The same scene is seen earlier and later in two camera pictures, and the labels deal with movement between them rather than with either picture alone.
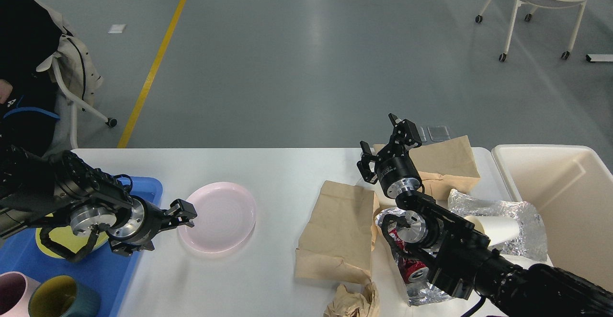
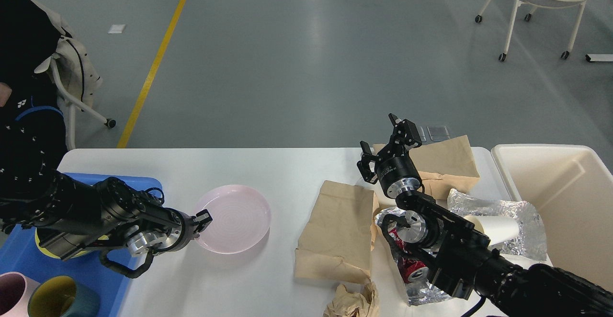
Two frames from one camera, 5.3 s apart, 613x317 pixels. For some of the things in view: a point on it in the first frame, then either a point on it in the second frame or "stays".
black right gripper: (395, 168) stays
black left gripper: (136, 233) -> (180, 234)
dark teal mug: (61, 296) stays
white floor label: (117, 28) stays
